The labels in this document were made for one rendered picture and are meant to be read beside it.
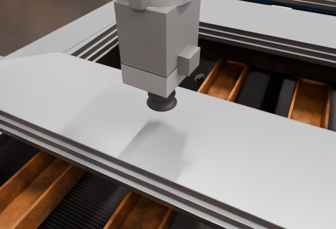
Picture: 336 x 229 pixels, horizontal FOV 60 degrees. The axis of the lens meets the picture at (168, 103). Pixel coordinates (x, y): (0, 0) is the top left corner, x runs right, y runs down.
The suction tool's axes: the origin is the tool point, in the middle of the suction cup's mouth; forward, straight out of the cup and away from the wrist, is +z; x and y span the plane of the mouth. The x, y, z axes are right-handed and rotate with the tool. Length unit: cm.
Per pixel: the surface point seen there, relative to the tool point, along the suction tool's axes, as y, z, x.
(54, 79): 0.0, 3.7, 22.0
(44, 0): 181, 89, 252
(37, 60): 3.0, 3.6, 29.7
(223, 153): -1.5, 3.7, -10.2
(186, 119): 2.1, 3.7, -3.0
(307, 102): 39.5, 20.7, -19.4
